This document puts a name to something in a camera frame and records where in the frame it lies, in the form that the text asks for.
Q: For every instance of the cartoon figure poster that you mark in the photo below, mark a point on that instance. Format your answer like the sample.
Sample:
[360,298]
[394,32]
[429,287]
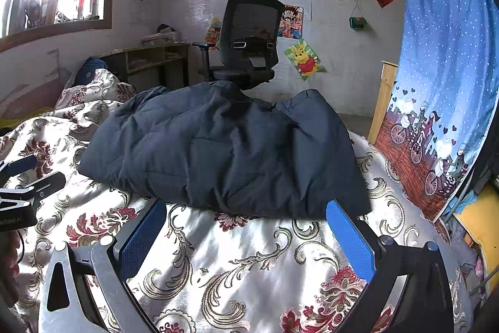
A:
[291,21]

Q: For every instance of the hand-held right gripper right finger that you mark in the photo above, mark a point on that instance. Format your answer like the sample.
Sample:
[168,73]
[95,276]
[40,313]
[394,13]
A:
[351,239]

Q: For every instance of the green hanging basket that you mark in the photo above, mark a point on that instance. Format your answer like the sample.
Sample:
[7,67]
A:
[358,23]

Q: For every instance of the dark blue bag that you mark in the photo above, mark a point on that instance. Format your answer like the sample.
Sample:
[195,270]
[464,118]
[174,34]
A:
[89,71]

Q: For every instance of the wooden wardrobe frame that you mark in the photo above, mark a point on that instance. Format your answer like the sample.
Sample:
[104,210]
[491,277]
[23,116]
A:
[384,99]

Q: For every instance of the yellow bear poster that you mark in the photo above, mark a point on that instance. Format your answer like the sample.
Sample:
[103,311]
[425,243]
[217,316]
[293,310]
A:
[303,60]

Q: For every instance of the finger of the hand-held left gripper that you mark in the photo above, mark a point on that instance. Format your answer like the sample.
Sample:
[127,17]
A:
[46,183]
[21,164]

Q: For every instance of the large white wall sheet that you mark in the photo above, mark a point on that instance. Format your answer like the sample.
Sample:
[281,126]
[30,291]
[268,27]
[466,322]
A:
[202,13]

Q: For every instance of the stack of papers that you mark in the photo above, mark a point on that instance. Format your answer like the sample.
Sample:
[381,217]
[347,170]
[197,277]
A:
[161,35]

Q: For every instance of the black office chair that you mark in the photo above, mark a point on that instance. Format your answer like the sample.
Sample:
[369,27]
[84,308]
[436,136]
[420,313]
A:
[249,24]

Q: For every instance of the blue printed curtain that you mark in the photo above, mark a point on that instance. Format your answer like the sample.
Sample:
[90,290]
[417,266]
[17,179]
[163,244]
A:
[436,44]

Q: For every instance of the floral printed blanket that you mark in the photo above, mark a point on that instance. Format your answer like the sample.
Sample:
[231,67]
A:
[234,247]

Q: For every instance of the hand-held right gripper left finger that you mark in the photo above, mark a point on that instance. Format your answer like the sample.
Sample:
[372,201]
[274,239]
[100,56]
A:
[142,239]

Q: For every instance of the wooden desk with shelves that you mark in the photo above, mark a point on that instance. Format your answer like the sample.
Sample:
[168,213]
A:
[156,64]

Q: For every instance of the yellow cloth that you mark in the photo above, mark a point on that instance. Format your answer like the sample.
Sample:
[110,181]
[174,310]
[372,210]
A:
[483,227]

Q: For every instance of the dark navy puffer jacket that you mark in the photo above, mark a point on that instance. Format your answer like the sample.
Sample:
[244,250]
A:
[214,153]

